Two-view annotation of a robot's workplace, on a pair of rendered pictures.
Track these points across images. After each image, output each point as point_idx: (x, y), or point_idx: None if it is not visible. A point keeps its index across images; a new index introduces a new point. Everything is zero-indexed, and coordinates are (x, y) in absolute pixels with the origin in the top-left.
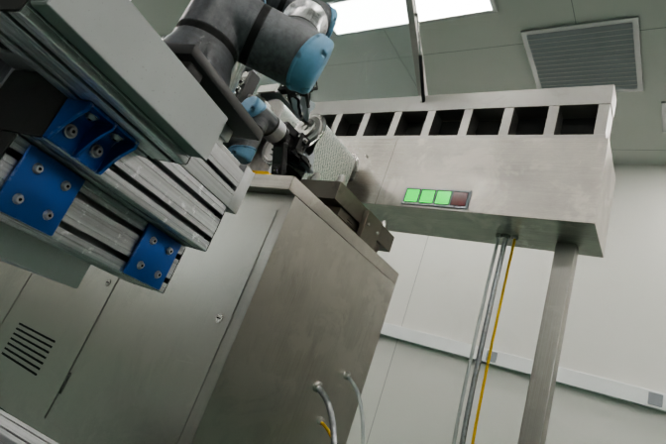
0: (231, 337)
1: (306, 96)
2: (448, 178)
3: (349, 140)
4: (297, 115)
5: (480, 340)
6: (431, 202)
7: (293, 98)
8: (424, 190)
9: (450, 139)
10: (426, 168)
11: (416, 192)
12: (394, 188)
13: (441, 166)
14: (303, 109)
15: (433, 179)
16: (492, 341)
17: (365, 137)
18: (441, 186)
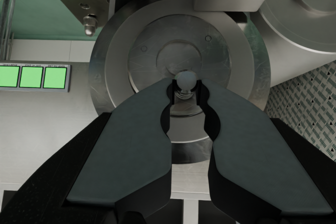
0: None
1: (35, 199)
2: (6, 108)
3: (207, 189)
4: (218, 86)
5: None
6: (23, 67)
7: (270, 196)
8: (36, 85)
9: (10, 181)
10: (42, 125)
11: (48, 82)
12: (88, 89)
13: (19, 130)
14: (151, 106)
15: (28, 106)
16: None
17: (175, 195)
18: (15, 95)
